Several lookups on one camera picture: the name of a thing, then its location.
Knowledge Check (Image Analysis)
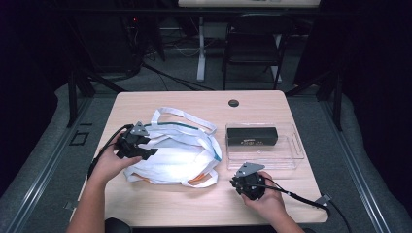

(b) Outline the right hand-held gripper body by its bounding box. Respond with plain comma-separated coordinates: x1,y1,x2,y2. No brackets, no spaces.
234,161,267,201

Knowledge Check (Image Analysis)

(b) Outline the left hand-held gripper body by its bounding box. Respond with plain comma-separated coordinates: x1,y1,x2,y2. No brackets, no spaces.
115,120,151,159

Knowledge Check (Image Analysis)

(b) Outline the white tote bag green orange print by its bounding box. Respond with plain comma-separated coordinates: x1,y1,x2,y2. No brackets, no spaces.
123,106,223,189

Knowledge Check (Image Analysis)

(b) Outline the clear plastic tray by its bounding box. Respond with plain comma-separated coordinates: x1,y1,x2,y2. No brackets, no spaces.
224,121,305,172

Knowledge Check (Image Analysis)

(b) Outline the long black box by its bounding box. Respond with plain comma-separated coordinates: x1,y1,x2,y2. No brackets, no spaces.
225,126,280,148

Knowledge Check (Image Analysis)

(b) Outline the person's right hand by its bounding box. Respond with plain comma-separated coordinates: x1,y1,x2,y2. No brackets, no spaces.
241,171,288,224

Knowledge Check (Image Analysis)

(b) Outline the person's left hand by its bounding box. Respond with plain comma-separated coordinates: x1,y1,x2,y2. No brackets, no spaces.
91,149,144,186

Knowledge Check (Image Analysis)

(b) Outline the black metal stand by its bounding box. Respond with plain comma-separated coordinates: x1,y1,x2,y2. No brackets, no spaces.
66,69,127,129
285,64,344,132

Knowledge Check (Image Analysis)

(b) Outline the black rounded object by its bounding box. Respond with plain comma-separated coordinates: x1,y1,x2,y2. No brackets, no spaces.
105,216,133,233

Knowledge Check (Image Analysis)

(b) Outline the dark computer case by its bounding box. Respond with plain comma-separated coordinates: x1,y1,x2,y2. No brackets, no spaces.
74,13,144,77

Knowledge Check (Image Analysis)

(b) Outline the black chair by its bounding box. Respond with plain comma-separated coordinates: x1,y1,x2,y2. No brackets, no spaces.
222,14,291,91

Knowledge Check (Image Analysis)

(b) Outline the white desk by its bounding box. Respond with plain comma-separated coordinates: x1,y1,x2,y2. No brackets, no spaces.
177,0,322,84

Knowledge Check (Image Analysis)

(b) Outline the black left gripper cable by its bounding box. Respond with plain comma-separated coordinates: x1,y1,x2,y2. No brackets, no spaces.
86,123,134,181

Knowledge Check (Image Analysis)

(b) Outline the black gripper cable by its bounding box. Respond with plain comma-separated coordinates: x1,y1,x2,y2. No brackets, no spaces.
251,176,353,233
86,123,134,181

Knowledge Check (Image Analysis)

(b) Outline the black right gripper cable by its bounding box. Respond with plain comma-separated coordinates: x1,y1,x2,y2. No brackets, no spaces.
251,176,353,233

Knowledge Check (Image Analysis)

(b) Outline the black floor cable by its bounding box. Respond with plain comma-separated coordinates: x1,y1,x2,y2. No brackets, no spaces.
142,62,216,92

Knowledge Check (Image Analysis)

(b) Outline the grey cable plug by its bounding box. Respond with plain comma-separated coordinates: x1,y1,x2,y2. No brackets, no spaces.
314,192,332,207

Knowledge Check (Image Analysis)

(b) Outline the metal floor rail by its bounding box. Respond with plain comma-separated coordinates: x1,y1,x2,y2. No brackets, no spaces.
6,96,95,233
319,96,407,233

